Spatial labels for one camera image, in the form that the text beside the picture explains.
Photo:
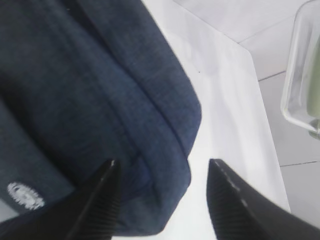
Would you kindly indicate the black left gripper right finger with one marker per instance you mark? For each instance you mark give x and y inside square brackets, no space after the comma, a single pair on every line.
[239,212]

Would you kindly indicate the glass container green lid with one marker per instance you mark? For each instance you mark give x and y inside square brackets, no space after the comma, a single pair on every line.
[300,102]

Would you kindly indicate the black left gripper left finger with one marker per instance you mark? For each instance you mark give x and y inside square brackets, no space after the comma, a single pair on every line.
[89,213]

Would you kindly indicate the navy blue lunch bag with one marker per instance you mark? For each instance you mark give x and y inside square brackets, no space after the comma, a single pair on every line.
[87,81]

